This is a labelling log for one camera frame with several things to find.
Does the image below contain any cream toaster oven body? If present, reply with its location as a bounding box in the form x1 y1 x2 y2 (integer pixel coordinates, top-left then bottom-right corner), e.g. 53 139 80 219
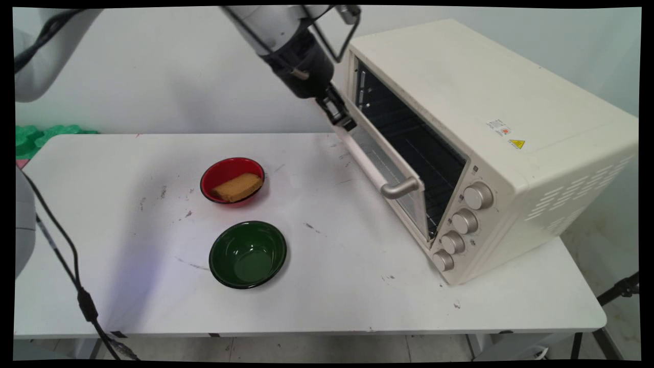
345 19 639 286

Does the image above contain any large silver oven knob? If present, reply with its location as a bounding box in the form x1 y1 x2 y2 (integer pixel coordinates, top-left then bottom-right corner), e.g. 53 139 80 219
463 181 495 211

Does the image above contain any red bowl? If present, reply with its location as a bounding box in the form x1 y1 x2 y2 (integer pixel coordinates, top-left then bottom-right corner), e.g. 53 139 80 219
200 157 266 205

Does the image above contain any oven glass door with handle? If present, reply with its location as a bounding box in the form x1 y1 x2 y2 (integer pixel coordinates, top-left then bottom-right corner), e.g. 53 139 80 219
332 105 429 245

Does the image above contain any green foam mat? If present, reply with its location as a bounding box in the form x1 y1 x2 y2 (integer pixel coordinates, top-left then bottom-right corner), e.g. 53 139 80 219
15 124 99 160

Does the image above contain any black tripod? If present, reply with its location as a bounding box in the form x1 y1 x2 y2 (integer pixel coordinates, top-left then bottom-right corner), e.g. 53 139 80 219
570 272 640 361

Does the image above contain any brown bread slice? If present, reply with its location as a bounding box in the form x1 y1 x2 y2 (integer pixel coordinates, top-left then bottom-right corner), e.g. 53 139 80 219
211 173 264 203

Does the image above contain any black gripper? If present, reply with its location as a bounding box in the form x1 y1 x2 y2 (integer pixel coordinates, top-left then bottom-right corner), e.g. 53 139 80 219
260 30 358 132

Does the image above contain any green bowl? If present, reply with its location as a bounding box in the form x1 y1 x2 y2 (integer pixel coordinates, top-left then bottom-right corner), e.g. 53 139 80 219
208 220 288 290

